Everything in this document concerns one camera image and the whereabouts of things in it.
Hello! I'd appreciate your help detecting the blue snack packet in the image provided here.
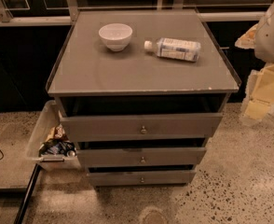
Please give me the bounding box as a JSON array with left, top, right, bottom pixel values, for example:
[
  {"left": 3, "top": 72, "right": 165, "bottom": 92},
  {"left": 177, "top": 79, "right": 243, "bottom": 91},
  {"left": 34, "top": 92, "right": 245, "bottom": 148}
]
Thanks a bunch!
[{"left": 39, "top": 140, "right": 75, "bottom": 157}]

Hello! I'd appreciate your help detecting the grey drawer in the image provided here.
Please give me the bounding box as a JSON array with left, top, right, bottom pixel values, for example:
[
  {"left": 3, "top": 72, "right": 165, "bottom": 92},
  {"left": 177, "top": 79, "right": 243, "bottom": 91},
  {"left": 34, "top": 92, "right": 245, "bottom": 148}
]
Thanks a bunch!
[
  {"left": 77, "top": 147, "right": 206, "bottom": 167},
  {"left": 88, "top": 170, "right": 196, "bottom": 186},
  {"left": 61, "top": 113, "right": 223, "bottom": 142}
]

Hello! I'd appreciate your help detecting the metal railing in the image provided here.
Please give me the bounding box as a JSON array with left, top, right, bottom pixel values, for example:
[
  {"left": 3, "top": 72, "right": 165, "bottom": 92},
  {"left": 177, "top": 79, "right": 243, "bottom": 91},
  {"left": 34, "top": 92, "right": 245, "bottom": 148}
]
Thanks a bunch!
[{"left": 0, "top": 0, "right": 274, "bottom": 28}]

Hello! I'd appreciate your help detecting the grey drawer cabinet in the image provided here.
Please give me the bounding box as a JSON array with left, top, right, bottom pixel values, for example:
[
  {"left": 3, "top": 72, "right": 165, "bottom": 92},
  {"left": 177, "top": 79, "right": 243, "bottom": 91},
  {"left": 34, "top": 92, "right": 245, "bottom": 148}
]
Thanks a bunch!
[{"left": 48, "top": 10, "right": 240, "bottom": 175}]

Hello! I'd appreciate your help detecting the clear plastic storage bin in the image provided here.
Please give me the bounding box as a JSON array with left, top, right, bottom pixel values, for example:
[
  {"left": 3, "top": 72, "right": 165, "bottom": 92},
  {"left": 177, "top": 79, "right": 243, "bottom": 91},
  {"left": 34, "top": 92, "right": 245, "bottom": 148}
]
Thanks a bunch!
[{"left": 26, "top": 100, "right": 80, "bottom": 171}]

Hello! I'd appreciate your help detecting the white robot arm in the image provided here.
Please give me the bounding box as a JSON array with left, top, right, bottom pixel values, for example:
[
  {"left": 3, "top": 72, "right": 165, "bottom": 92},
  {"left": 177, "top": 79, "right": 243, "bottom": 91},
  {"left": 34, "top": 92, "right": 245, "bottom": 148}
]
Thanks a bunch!
[{"left": 235, "top": 2, "right": 274, "bottom": 125}]

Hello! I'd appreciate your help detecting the clear plastic water bottle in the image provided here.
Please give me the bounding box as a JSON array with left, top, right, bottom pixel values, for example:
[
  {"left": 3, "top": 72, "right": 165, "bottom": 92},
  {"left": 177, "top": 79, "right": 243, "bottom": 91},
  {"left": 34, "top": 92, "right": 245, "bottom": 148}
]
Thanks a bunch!
[{"left": 144, "top": 37, "right": 201, "bottom": 63}]

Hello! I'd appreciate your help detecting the black floor rail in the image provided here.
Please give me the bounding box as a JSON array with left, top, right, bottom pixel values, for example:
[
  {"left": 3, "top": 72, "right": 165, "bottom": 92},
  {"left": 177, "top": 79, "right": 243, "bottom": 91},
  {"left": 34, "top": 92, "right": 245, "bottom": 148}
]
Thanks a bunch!
[{"left": 14, "top": 164, "right": 41, "bottom": 224}]

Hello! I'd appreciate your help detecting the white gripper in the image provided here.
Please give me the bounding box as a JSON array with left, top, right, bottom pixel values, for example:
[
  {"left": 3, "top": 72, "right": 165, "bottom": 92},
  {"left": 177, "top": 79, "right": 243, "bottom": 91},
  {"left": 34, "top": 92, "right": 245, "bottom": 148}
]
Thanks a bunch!
[{"left": 235, "top": 24, "right": 274, "bottom": 122}]

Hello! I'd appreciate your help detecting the white ceramic bowl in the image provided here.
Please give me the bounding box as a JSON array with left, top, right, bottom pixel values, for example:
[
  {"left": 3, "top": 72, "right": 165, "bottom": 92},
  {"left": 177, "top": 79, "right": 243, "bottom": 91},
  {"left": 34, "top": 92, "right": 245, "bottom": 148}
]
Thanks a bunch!
[{"left": 98, "top": 23, "right": 132, "bottom": 51}]

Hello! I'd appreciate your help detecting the grey middle drawer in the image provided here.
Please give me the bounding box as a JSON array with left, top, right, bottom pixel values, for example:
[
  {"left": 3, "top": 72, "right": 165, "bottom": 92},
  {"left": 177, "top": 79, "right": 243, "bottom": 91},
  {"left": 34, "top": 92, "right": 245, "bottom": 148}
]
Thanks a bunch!
[{"left": 77, "top": 147, "right": 206, "bottom": 167}]

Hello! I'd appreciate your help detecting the grey bottom drawer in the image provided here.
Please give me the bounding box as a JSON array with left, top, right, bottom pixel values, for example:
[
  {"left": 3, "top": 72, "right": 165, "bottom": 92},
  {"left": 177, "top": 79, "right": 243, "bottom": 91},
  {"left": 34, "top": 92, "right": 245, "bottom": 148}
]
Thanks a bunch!
[{"left": 88, "top": 170, "right": 196, "bottom": 186}]

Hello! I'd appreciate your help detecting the brown snack bag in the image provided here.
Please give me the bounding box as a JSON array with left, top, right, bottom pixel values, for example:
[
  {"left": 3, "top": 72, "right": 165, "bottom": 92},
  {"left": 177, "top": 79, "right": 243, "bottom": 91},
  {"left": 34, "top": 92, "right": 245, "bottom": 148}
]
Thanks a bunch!
[{"left": 46, "top": 124, "right": 67, "bottom": 141}]

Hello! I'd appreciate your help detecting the grey top drawer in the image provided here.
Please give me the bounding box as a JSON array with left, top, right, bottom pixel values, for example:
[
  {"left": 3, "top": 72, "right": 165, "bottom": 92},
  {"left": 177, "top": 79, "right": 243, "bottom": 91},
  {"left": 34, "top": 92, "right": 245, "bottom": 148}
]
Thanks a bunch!
[{"left": 61, "top": 113, "right": 223, "bottom": 142}]

